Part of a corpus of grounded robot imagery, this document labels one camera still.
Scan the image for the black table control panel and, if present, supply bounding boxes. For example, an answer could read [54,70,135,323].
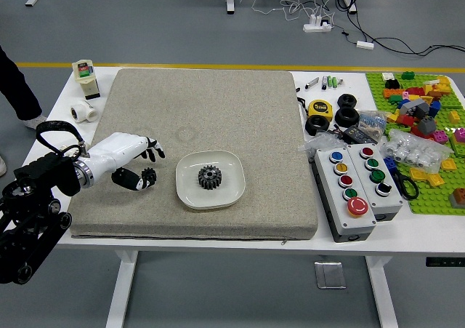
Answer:
[425,257,465,268]

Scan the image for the big black gear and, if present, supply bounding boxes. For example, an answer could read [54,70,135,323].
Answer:
[198,165,223,192]

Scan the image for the cream switch box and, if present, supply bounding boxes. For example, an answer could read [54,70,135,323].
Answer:
[71,59,102,100]

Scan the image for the green brick baseplate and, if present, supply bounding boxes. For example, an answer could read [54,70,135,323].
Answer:
[365,71,465,216]

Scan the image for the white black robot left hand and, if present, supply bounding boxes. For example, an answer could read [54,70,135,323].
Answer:
[86,132,166,192]

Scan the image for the black floor cable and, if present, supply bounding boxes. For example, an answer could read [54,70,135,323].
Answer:
[336,0,465,57]

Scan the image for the white square plate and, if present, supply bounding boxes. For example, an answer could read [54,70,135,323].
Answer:
[175,150,247,211]

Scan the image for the white floor cable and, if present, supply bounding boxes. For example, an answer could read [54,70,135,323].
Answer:
[232,0,337,23]

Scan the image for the white power strip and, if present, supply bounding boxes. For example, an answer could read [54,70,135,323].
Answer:
[303,15,333,33]

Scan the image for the white pipe tee fitting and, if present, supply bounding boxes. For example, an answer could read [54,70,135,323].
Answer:
[70,100,100,124]

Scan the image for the small black gear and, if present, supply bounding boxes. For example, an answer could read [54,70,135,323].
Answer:
[140,167,158,188]

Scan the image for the black power adapter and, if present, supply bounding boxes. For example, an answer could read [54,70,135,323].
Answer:
[342,125,382,143]

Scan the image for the black scissors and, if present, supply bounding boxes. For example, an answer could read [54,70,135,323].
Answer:
[392,170,421,201]

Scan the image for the yellow tape measure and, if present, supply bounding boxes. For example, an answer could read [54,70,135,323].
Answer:
[307,99,334,122]

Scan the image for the five-button grey control box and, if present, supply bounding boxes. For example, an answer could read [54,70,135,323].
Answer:
[312,147,378,243]

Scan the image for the silver floor plate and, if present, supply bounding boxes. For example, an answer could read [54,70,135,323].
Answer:
[314,262,347,289]

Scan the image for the four-button grey control box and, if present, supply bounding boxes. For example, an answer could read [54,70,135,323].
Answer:
[347,143,405,222]

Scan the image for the bag of blue-white parts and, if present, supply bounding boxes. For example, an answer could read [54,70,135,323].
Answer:
[357,109,389,136]

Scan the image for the bag of white parts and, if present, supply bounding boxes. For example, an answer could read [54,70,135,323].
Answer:
[379,129,451,175]

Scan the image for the empty clear plastic bag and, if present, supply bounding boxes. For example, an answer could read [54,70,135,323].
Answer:
[296,131,346,160]

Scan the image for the orange grey toy brick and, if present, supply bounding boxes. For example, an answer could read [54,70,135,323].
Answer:
[448,188,465,209]

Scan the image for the person's leg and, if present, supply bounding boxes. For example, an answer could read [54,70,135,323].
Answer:
[0,44,44,121]

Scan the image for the small black plastic nut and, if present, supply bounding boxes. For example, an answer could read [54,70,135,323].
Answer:
[337,93,357,109]

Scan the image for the grey white toy brick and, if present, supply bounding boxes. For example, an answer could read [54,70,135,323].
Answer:
[401,98,429,120]

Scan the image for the grey-brown cushion mat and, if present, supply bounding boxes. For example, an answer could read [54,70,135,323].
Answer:
[68,68,320,241]

